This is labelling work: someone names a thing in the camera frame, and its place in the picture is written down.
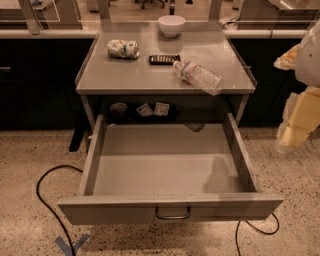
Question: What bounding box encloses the clear plastic water bottle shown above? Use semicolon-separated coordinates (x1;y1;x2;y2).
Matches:
173;61;223;96

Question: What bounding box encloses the grey open top drawer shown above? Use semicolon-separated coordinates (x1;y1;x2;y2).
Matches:
58;114;283;225

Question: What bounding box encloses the round grey object under table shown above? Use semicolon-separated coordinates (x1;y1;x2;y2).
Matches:
109;102;128;119

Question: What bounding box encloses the white tag card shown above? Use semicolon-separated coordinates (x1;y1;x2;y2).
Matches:
136;103;153;117
154;102;170;116

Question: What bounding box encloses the white tag card left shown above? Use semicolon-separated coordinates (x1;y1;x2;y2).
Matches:
136;103;153;117

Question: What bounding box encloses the grey metal cabinet table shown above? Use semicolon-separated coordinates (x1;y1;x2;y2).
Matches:
76;21;256;121

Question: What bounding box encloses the black floor cable right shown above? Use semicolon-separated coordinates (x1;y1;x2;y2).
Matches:
234;212;280;256

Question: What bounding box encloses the metal drawer handle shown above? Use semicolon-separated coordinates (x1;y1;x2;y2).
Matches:
155;207;191;221

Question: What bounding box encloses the white ceramic bowl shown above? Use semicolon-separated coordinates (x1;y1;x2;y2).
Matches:
158;15;186;37

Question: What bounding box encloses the black floor cable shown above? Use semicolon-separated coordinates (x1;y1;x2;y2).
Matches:
35;164;84;256
234;212;280;256

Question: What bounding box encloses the long white back counter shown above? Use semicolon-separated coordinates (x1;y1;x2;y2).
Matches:
0;25;308;39

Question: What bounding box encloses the dark chocolate bar packet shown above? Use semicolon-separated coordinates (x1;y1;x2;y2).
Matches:
149;55;181;65

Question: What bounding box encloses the black floor cable left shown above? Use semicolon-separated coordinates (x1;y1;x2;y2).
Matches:
35;164;84;256

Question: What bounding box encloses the white tag card right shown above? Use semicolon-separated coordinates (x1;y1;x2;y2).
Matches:
154;102;170;116

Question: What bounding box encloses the crushed green white can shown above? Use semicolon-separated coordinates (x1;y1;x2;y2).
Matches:
107;39;140;59

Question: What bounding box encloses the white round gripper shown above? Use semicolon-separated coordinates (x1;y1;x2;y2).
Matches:
274;20;320;154

